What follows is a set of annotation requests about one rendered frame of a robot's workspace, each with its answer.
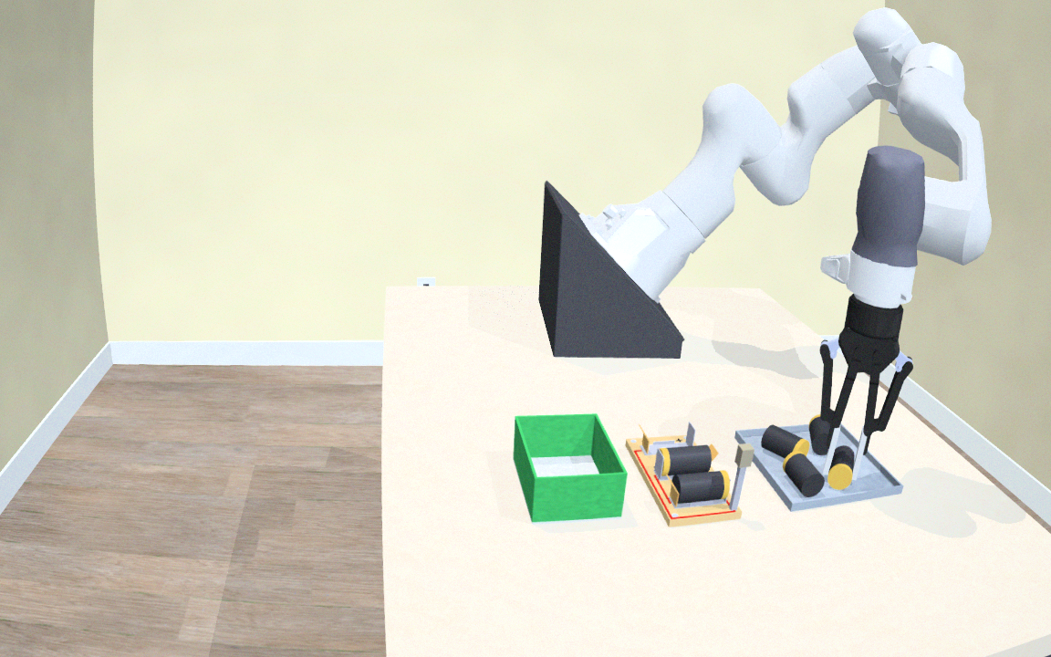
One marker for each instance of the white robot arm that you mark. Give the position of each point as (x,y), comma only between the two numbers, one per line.
(899,210)

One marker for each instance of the light blue tray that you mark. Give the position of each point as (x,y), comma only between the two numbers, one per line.
(872,474)

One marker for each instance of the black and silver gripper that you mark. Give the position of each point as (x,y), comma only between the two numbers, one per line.
(871,354)

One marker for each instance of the black battery with yellow end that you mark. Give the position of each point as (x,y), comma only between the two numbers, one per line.
(705,486)
(808,480)
(782,442)
(819,431)
(686,460)
(841,469)

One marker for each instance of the green open-top box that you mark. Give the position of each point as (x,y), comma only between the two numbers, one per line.
(575,474)

